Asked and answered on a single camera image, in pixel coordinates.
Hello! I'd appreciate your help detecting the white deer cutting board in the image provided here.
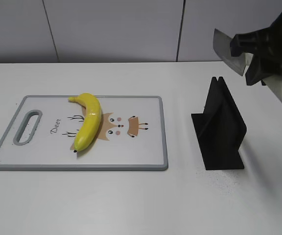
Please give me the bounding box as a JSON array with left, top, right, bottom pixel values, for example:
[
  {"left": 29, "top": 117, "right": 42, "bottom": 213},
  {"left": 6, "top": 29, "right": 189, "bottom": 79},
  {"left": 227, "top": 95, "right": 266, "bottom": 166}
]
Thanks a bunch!
[{"left": 0, "top": 95, "right": 168, "bottom": 171}]

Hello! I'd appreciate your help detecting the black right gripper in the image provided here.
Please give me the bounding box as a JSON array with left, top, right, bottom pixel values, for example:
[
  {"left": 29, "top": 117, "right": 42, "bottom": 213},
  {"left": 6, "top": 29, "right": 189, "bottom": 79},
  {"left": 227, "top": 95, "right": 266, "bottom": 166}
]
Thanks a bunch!
[{"left": 230, "top": 12, "right": 282, "bottom": 86}]

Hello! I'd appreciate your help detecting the yellow plastic banana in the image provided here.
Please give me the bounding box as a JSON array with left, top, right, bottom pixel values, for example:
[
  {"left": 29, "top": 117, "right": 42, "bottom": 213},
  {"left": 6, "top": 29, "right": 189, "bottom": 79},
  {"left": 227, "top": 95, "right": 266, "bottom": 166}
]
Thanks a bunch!
[{"left": 68, "top": 93, "right": 102, "bottom": 153}]

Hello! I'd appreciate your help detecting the black knife stand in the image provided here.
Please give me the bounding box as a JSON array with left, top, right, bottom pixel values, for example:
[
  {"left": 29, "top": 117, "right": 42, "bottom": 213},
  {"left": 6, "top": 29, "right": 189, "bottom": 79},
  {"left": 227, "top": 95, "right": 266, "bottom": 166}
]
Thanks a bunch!
[{"left": 191, "top": 76, "right": 247, "bottom": 170}]

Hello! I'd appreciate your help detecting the white-handled kitchen knife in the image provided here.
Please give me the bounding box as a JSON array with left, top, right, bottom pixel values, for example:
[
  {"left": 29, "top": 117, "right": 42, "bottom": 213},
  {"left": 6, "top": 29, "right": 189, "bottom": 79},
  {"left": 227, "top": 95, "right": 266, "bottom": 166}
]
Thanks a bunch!
[{"left": 212, "top": 29, "right": 282, "bottom": 103}]

